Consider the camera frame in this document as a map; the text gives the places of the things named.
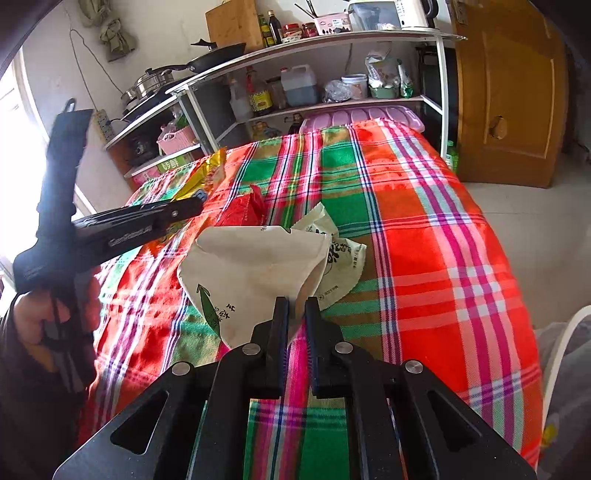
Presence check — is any clear plastic bottle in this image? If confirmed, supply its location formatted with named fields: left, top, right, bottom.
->
left=228, top=76, right=252, bottom=121

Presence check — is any pink chopstick holder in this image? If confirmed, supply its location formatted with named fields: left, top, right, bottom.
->
left=314, top=13, right=352, bottom=35

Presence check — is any storage box with pink lid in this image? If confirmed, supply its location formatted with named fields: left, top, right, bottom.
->
left=300, top=105, right=426, bottom=134

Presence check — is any beige noodle packet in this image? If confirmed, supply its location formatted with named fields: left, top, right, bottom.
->
left=288, top=203, right=368, bottom=311

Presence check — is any crumpled clear plastic bag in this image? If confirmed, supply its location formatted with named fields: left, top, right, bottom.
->
left=322, top=79, right=352, bottom=103

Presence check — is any small green cloth bundle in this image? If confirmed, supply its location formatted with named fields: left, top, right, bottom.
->
left=78, top=0, right=109, bottom=26

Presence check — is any wooden cutting board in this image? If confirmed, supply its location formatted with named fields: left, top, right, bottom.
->
left=205, top=0, right=264, bottom=51

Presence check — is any black induction cooker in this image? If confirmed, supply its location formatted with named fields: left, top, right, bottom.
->
left=121, top=95, right=185, bottom=121

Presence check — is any gold snack packet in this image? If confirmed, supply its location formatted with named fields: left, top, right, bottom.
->
left=161, top=148, right=228, bottom=245

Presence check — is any large green cloth bundle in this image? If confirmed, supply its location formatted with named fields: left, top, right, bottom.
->
left=100, top=18, right=138, bottom=62

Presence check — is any white curved tube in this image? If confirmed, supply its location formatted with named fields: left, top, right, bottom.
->
left=540, top=307, right=591, bottom=444

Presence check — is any glass jar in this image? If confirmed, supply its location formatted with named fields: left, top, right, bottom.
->
left=267, top=76, right=287, bottom=110

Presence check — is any green carton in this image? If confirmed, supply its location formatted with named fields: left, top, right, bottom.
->
left=154, top=152, right=204, bottom=174

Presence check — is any soy sauce bottle red cap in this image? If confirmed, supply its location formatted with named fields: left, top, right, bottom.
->
left=246, top=66, right=273, bottom=116

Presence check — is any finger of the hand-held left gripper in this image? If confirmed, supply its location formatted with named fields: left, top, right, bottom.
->
left=154, top=196, right=205, bottom=232

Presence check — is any person's left forearm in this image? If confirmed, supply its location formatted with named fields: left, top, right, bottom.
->
left=0, top=295, right=98, bottom=480

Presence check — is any steel steamer pot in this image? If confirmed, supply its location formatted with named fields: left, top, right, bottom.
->
left=121, top=67, right=190, bottom=109

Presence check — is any person's left hand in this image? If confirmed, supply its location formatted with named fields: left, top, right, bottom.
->
left=11, top=277, right=102, bottom=352

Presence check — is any pink woven basket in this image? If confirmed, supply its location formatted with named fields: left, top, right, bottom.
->
left=157, top=124, right=200, bottom=155

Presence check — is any green packet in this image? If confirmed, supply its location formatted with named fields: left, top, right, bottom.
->
left=398, top=60, right=415, bottom=99

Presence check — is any yellow cooking oil bottle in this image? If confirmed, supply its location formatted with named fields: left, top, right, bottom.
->
left=252, top=119, right=283, bottom=139

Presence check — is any clear plastic storage box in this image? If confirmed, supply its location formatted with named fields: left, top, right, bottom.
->
left=347, top=0, right=402, bottom=31

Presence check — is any white electric kettle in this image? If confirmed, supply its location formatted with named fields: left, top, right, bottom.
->
left=394, top=0, right=446, bottom=31

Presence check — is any white kitchen shelf unit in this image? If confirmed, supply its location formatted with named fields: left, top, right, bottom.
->
left=104, top=28, right=467, bottom=185

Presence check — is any white paper bag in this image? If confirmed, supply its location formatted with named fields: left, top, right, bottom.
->
left=178, top=224, right=333, bottom=349

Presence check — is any pink carton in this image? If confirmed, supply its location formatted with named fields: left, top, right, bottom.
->
left=124, top=164, right=160, bottom=185

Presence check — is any jug of brown liquid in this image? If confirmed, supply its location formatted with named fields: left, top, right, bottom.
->
left=280, top=65, right=319, bottom=107

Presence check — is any white power strip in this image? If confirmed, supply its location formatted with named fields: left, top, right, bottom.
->
left=95, top=109, right=116, bottom=144

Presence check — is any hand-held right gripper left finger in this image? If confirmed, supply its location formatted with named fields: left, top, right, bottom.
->
left=53, top=296, right=291, bottom=480

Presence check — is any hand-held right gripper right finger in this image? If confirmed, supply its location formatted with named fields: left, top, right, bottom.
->
left=305, top=296, right=539, bottom=480

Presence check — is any red snack packet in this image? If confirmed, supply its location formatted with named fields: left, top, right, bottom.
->
left=217, top=185, right=267, bottom=227

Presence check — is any wooden door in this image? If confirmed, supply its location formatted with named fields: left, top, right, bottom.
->
left=450, top=0, right=568, bottom=189

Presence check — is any black frying pan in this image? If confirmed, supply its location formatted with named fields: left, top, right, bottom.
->
left=189, top=39, right=247, bottom=75

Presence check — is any white plastic bag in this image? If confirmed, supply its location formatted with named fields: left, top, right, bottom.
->
left=366, top=53, right=400, bottom=88

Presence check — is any white plastic tub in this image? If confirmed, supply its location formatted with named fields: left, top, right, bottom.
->
left=341, top=74, right=369, bottom=99

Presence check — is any red green plaid tablecloth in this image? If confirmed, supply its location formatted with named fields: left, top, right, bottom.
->
left=76, top=117, right=543, bottom=480

